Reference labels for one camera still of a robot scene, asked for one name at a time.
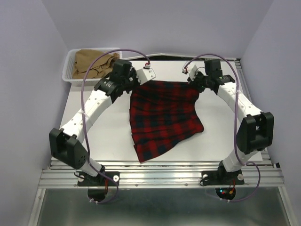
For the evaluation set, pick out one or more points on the red plaid pleated skirt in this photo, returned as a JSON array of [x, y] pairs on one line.
[[161, 115]]

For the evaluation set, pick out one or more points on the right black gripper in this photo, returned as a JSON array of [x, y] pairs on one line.
[[194, 82]]

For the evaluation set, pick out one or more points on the white plastic laundry basket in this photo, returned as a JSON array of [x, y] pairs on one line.
[[68, 66]]

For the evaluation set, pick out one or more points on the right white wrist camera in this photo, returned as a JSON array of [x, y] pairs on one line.
[[191, 70]]

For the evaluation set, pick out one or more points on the aluminium rail frame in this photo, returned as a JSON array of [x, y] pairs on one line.
[[165, 191]]

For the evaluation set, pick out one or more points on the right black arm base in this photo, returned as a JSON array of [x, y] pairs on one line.
[[220, 177]]

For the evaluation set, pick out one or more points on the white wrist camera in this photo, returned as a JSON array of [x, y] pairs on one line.
[[191, 70], [145, 75]]

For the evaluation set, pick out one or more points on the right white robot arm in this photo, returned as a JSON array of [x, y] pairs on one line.
[[253, 127]]

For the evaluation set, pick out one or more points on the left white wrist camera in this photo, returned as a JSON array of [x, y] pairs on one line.
[[145, 75]]

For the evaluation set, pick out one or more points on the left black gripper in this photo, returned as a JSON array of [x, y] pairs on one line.
[[133, 74]]

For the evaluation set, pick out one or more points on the tan folded skirt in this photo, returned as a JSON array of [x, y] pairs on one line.
[[94, 63]]

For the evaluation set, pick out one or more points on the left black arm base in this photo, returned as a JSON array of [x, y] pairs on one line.
[[86, 180]]

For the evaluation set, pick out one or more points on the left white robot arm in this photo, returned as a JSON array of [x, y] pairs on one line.
[[66, 142]]

